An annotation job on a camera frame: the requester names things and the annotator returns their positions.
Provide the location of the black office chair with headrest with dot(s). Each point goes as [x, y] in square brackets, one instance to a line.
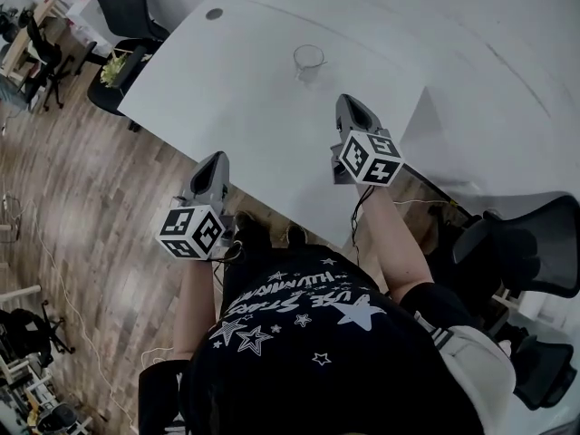
[127, 7]

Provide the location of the white storage box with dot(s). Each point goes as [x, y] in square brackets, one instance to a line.
[84, 16]

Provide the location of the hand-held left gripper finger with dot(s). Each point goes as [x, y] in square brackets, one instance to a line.
[199, 177]
[221, 177]

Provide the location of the person's left shoe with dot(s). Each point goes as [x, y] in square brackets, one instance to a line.
[251, 229]

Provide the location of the clear glass beaker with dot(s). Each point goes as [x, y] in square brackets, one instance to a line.
[308, 70]

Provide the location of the person's right shoe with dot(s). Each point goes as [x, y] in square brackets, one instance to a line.
[296, 235]

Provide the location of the light wooden table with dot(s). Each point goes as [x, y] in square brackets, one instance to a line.
[27, 34]

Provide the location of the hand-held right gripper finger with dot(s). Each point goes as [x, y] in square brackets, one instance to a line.
[342, 116]
[369, 118]

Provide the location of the person's right forearm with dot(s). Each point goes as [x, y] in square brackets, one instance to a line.
[396, 243]

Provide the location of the person's shoe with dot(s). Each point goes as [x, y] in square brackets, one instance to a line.
[296, 235]
[251, 229]

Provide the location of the black star print shirt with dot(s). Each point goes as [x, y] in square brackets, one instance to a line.
[317, 356]

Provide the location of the white shelf rack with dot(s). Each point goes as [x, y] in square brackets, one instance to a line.
[31, 401]

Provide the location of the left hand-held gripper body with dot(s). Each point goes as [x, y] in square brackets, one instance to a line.
[192, 229]

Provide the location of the yellow-green leafy bundle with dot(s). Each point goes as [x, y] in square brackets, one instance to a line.
[113, 68]

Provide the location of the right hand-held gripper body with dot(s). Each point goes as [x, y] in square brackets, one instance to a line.
[369, 157]

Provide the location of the black mesh office chair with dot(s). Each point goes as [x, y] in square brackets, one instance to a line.
[525, 243]
[544, 370]

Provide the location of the person's left forearm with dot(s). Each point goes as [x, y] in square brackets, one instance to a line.
[195, 306]

